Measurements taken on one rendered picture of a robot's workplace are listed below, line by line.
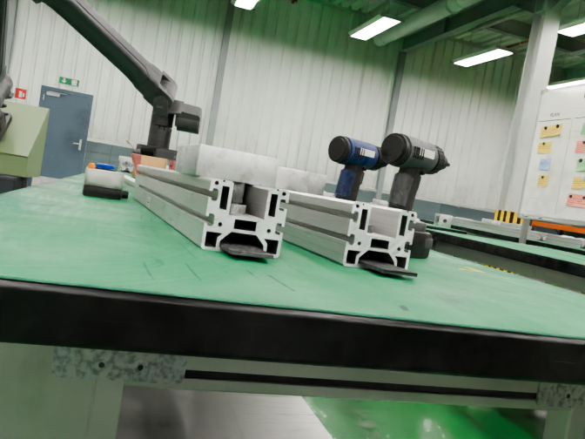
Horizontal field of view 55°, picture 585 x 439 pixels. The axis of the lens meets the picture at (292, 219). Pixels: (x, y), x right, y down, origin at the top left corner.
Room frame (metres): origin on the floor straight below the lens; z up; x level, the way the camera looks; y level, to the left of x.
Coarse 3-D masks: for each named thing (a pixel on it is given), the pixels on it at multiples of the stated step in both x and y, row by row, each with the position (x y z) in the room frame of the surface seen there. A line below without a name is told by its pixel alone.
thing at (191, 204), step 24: (144, 168) 1.26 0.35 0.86; (144, 192) 1.20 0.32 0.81; (168, 192) 0.92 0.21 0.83; (192, 192) 0.74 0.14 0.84; (216, 192) 0.67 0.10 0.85; (264, 192) 0.70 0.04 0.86; (288, 192) 0.69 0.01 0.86; (168, 216) 0.88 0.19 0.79; (192, 216) 0.72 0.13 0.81; (216, 216) 0.66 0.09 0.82; (240, 216) 0.67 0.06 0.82; (264, 216) 0.68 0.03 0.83; (192, 240) 0.70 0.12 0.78; (216, 240) 0.66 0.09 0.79; (264, 240) 0.68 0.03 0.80
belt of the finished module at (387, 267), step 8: (360, 256) 0.79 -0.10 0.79; (368, 256) 0.81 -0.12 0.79; (360, 264) 0.73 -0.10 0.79; (368, 264) 0.72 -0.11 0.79; (376, 264) 0.73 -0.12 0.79; (384, 264) 0.74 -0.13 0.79; (384, 272) 0.68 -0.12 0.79; (392, 272) 0.69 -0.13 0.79; (400, 272) 0.69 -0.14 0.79; (408, 272) 0.70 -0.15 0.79
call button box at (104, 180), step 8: (88, 168) 1.20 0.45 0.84; (96, 168) 1.24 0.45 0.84; (88, 176) 1.20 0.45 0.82; (96, 176) 1.21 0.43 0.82; (104, 176) 1.22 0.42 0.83; (112, 176) 1.22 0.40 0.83; (120, 176) 1.23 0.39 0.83; (88, 184) 1.21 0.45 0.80; (96, 184) 1.21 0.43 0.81; (104, 184) 1.22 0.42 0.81; (112, 184) 1.22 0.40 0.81; (120, 184) 1.23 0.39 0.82; (88, 192) 1.21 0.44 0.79; (96, 192) 1.21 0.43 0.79; (104, 192) 1.22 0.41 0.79; (112, 192) 1.23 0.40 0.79; (120, 192) 1.23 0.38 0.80; (128, 192) 1.27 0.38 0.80
